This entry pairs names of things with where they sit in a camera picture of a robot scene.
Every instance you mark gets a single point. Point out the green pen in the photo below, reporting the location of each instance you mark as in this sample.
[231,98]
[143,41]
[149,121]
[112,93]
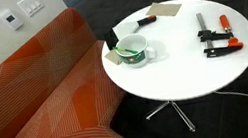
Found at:
[126,50]

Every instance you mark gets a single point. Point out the white mug with green band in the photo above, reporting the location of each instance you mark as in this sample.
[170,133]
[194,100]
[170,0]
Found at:
[134,60]

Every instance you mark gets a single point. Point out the small tan sanding sponge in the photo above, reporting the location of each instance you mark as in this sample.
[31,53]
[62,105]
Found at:
[112,57]

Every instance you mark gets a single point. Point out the black flat block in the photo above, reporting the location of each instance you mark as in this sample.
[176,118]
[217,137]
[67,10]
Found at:
[111,40]

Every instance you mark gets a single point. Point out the chrome table base legs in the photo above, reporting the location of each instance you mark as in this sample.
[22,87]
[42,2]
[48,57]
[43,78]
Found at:
[180,114]

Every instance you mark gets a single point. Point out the orange patterned sofa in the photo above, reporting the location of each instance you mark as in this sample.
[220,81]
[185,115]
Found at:
[51,101]

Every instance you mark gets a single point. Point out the white light switch plate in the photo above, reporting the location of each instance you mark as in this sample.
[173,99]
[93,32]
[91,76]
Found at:
[30,4]

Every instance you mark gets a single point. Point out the white wall thermostat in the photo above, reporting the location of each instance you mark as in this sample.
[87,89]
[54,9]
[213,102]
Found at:
[11,19]

